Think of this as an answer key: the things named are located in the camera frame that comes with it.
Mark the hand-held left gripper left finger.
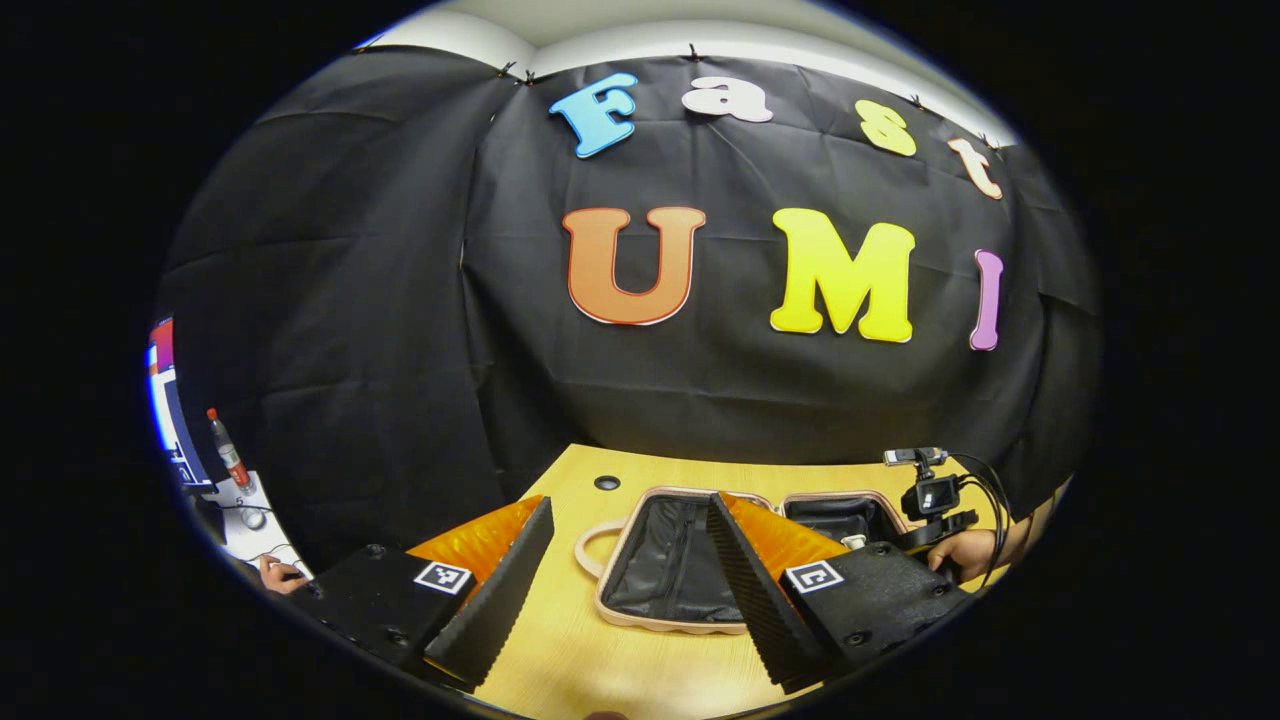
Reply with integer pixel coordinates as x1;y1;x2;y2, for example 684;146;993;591
303;494;557;693

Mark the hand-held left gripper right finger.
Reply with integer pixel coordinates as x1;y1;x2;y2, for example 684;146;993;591
704;491;979;697

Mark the beige suitcase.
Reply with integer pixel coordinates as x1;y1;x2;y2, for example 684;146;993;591
573;485;913;637

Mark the white desk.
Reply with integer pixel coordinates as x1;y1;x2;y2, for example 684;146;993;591
195;468;313;591

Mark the red-capped plastic bottle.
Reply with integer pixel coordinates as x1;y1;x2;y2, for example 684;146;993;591
206;407;254;494

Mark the colourful display screen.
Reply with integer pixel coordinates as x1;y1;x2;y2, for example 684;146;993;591
147;315;216;491

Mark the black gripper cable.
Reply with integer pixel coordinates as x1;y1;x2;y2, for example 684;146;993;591
948;453;1013;589

